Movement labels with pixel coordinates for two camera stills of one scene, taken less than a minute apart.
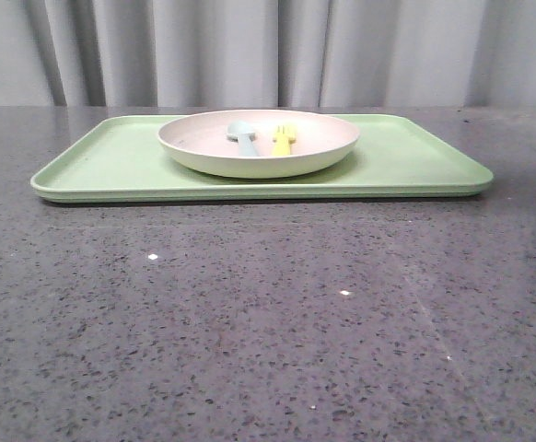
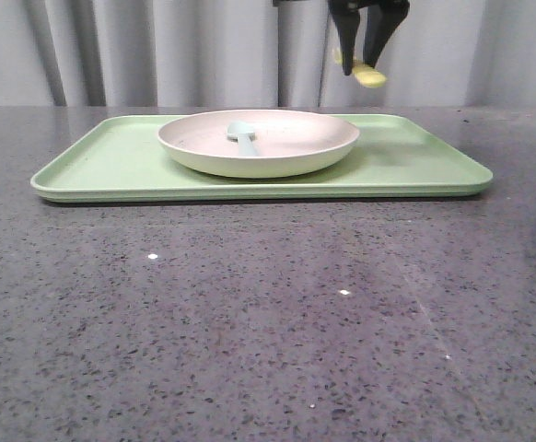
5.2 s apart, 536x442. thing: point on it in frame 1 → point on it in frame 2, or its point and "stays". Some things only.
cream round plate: [258, 143] stays
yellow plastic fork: [285, 136] → [366, 75]
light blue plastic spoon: [241, 133] stays
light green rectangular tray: [122, 158] stays
